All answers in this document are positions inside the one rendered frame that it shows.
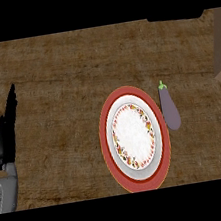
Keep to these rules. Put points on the purple eggplant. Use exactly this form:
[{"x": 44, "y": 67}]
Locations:
[{"x": 170, "y": 111}]

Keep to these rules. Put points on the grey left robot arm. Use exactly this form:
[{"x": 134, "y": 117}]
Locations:
[{"x": 7, "y": 191}]

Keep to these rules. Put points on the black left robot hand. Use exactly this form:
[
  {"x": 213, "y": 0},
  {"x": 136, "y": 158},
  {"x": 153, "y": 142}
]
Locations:
[{"x": 6, "y": 139}]

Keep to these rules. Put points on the white can with floral rim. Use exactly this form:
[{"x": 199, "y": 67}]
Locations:
[{"x": 133, "y": 136}]

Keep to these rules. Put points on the red round plate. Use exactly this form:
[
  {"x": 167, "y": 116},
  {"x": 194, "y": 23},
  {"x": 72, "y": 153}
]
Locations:
[{"x": 141, "y": 183}]

